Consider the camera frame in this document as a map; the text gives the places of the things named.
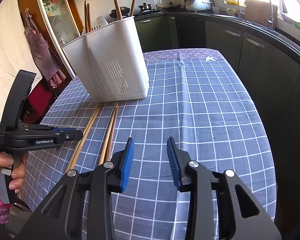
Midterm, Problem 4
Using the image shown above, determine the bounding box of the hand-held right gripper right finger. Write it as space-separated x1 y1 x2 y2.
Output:
166 137 283 240

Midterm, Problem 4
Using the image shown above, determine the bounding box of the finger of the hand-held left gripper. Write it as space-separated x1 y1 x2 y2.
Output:
52 127 84 143

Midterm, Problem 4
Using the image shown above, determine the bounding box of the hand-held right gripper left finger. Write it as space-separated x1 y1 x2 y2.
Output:
15 137 135 240

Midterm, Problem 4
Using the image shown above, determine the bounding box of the light wooden chopstick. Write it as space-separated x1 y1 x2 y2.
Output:
67 105 102 174
104 103 120 163
97 102 118 166
64 104 101 173

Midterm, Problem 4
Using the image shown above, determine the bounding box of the white plastic utensil holder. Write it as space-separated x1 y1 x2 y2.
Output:
61 16 150 103

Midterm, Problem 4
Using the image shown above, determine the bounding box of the clear plastic spoon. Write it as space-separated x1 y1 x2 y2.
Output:
96 16 108 28

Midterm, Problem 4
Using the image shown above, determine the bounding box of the dark patterned chopstick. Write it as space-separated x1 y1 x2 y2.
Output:
87 3 93 32
83 0 89 33

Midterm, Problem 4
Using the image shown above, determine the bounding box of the person's left hand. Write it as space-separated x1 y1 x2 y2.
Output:
0 152 28 191

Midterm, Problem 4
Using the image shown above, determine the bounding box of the red cushioned wooden chair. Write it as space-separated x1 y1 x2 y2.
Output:
19 79 58 126

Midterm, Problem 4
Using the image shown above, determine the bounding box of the blue checked tablecloth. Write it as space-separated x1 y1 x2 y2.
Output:
19 48 277 240

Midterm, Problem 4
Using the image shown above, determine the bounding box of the purple checked apron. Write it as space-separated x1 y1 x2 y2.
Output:
24 11 66 89

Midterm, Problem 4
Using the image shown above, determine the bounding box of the white cloth sheet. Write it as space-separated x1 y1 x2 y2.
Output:
0 0 44 121

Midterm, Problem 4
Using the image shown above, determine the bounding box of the glass sliding door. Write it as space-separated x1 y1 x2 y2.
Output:
33 0 82 78

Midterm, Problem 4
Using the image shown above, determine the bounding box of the black wok with lid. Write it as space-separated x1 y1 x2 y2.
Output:
109 6 132 18

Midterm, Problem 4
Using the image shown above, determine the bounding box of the gas stove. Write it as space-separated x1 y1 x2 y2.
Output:
135 8 163 17

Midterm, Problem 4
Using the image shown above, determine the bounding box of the small dark pot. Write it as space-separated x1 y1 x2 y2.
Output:
139 2 153 13

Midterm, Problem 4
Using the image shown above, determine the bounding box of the black frying pan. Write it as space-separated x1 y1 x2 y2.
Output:
156 2 182 12

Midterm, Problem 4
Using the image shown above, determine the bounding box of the white rice cooker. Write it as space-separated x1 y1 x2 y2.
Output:
185 0 213 12

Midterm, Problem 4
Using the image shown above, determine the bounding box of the steel kitchen sink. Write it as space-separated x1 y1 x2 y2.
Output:
225 15 300 61

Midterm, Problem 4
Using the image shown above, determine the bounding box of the small steel faucet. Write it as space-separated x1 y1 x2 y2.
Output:
225 0 242 18

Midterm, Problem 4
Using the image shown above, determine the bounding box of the yellow plastic tray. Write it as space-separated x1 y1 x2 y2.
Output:
225 0 247 7

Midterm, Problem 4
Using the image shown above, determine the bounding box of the wooden cutting board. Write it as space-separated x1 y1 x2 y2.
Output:
244 0 271 21

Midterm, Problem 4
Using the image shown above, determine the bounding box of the tall steel faucet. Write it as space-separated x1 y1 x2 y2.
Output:
266 0 288 31

